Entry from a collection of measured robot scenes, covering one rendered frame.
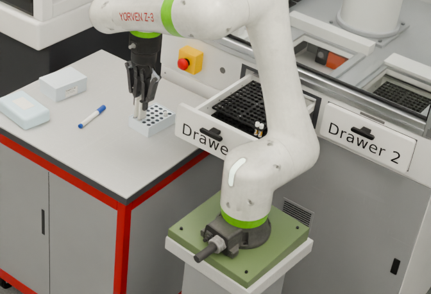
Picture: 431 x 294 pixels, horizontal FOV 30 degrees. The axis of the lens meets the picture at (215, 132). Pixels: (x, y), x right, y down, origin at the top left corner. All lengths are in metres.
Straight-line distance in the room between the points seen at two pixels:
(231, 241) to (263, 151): 0.24
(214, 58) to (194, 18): 0.81
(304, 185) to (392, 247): 0.34
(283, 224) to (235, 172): 0.28
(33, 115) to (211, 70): 0.60
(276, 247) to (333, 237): 0.62
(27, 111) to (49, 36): 0.42
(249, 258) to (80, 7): 1.24
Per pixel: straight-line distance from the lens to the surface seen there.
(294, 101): 1.99
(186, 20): 1.84
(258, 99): 2.44
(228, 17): 1.82
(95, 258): 2.48
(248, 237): 2.04
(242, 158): 1.93
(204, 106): 2.39
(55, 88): 2.58
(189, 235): 2.07
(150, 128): 2.44
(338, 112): 2.41
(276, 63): 1.96
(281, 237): 2.10
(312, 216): 2.67
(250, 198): 1.94
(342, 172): 2.52
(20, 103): 2.52
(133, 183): 2.27
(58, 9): 2.81
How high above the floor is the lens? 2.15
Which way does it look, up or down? 34 degrees down
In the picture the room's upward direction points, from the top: 7 degrees clockwise
